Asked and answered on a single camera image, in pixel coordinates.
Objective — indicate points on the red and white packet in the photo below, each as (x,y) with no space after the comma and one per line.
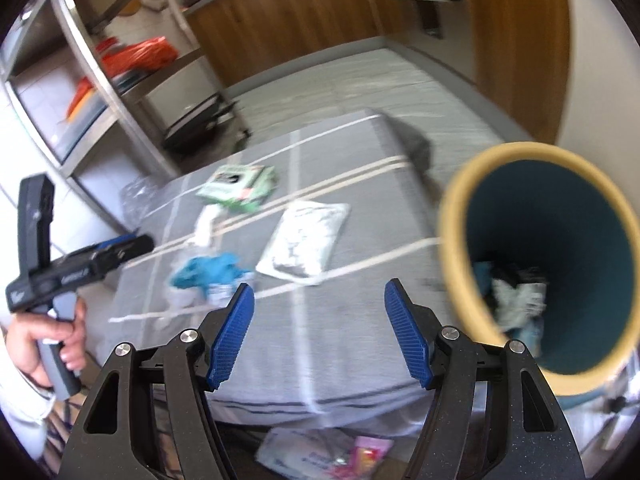
(517,305)

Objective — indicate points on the stainless steel shelf rack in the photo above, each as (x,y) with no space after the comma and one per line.
(100,85)

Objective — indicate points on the person's left forearm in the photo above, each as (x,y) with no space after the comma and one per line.
(22,415)

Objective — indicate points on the wooden base cabinets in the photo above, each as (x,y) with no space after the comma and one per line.
(280,25)

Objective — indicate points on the white tissue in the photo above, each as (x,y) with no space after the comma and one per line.
(207,225)

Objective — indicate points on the wooden side cabinet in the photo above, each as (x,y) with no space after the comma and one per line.
(520,45)

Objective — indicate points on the red plastic bag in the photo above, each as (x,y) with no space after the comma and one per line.
(142,55)

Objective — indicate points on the grey blue tray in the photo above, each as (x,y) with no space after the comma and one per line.
(100,110)

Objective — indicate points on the teal bin with yellow rim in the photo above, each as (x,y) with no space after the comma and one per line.
(545,240)

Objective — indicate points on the person's left hand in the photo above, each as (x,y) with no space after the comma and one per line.
(35,340)

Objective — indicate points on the clear plastic bag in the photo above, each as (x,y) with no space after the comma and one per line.
(142,197)
(187,297)

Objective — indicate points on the light blue face mask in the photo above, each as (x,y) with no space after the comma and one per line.
(531,335)

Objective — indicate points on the grey checked cloth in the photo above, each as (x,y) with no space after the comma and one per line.
(310,340)

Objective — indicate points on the white printed plastic bag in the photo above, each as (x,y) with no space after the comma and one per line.
(320,455)

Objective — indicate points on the white silver foil packet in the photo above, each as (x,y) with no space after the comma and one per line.
(302,240)

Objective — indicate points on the green and white packet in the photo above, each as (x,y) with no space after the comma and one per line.
(237,185)

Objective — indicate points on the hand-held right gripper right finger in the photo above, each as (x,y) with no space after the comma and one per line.
(407,335)

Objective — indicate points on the stainless steel oven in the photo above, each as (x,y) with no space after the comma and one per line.
(430,10)

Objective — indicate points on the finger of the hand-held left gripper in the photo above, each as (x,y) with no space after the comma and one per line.
(127,250)

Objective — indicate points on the silver countertop appliance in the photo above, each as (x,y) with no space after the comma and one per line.
(197,122)

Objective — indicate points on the black plastic bag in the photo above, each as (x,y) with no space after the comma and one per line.
(525,274)

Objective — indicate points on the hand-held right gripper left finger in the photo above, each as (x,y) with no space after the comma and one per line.
(230,335)

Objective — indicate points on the yellow flat item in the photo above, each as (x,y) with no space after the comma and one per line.
(80,100)

